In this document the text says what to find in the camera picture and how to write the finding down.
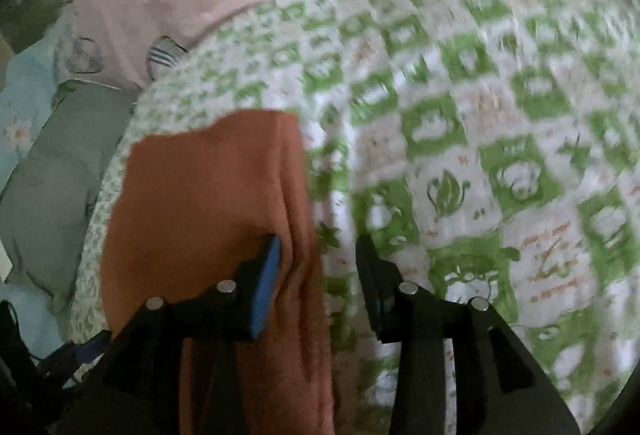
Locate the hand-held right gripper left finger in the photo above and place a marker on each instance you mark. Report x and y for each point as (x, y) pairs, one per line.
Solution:
(264, 287)

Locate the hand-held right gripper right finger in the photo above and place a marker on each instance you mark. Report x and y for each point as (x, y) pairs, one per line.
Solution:
(381, 297)

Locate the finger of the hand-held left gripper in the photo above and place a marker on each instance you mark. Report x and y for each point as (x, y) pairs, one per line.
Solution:
(87, 349)

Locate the orange knit sweater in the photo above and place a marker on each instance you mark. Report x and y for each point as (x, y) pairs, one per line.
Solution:
(200, 195)

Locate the grey-green pillow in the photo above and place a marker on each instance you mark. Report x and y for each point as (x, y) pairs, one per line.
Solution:
(60, 175)

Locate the green checked blanket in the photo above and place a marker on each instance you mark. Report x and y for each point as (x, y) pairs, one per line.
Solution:
(500, 115)

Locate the light blue floral bedding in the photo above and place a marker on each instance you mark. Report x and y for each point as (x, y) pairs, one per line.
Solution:
(25, 95)

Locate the pink heart print quilt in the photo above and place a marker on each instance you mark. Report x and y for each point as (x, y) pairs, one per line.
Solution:
(200, 0)

